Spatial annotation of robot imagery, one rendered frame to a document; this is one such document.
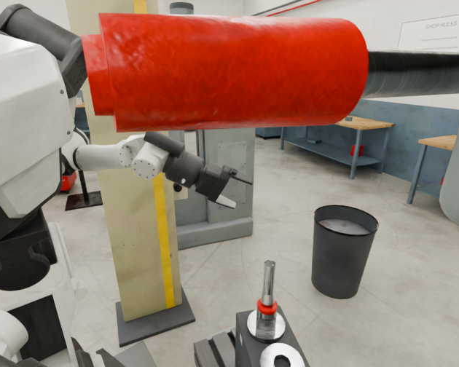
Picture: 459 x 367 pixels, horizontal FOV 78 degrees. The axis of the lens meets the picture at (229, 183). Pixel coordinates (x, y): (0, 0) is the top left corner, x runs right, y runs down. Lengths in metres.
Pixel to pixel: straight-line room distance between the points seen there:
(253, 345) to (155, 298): 1.61
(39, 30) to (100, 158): 0.30
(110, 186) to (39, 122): 1.27
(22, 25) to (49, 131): 0.23
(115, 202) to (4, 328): 1.42
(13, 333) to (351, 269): 2.19
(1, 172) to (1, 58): 0.16
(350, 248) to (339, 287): 0.38
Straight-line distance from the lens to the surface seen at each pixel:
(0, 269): 0.73
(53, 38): 0.70
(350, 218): 2.64
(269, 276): 0.64
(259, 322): 0.73
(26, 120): 0.53
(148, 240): 1.99
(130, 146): 0.81
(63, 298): 0.75
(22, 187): 0.58
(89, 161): 0.82
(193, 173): 0.71
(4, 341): 0.46
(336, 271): 2.40
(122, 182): 1.79
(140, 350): 1.70
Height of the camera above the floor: 1.70
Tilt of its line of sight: 22 degrees down
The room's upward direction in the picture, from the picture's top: straight up
